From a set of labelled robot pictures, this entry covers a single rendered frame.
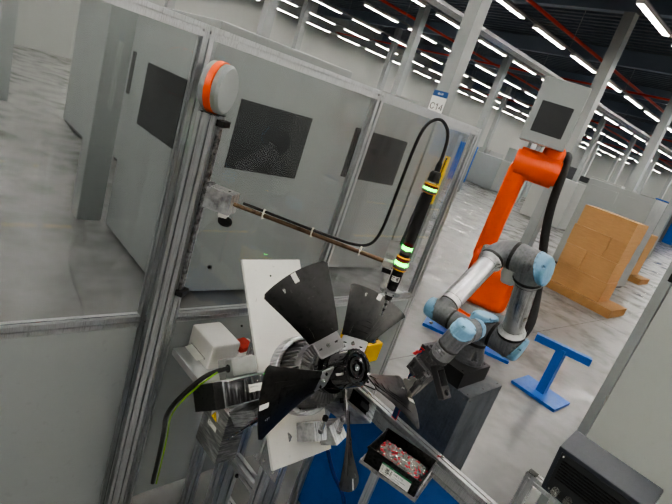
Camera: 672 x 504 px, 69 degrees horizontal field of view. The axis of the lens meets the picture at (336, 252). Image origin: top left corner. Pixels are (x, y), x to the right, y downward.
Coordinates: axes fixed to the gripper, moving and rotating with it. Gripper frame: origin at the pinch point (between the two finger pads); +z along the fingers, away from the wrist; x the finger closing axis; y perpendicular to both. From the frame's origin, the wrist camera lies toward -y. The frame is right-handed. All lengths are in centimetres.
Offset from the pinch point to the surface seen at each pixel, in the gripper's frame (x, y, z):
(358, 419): 12.9, 4.1, 14.9
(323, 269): 35, 37, -27
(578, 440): -16, -42, -29
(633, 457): -160, -62, 21
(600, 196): -1026, 299, 18
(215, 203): 58, 71, -25
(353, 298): 12.0, 35.4, -13.9
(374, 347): -16.9, 30.2, 12.5
